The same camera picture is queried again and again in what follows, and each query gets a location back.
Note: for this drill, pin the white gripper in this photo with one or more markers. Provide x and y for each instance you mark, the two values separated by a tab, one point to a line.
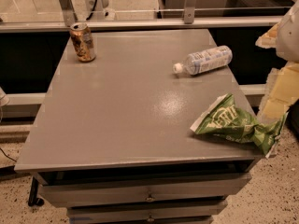
290	36

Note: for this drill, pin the green jalapeno chip bag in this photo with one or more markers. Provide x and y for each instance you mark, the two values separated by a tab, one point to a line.
224	119

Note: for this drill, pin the clear plastic water bottle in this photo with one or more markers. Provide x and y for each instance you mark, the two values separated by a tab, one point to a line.
203	61

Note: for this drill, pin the grey lower drawer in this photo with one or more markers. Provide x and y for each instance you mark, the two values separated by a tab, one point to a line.
140	212

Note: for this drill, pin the grey drawer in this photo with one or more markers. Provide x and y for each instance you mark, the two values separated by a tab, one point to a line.
140	212
135	191

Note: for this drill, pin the metal upper drawer knob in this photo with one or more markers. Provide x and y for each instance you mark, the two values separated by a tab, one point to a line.
149	199

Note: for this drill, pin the metal drawer knob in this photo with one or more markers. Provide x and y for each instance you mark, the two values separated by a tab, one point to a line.
149	199
150	219

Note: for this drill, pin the gold soda can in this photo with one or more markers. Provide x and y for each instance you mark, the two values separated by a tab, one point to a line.
82	40

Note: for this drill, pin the metal lower drawer knob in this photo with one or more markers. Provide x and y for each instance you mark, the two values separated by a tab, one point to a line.
150	219

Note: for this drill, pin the grey upper drawer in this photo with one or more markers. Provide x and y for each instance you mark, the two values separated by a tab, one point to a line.
135	191

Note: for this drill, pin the black table leg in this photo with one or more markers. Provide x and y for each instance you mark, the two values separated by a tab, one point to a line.
33	199

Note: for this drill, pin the metal bracket post right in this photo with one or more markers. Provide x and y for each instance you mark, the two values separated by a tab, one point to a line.
189	11

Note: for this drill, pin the metal bracket post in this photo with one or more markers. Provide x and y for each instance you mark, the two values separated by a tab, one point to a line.
69	13
189	11

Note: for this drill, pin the metal bracket post left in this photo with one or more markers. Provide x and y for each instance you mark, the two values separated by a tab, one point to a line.
69	13

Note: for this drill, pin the grey horizontal rail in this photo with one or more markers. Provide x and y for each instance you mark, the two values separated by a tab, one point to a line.
135	25

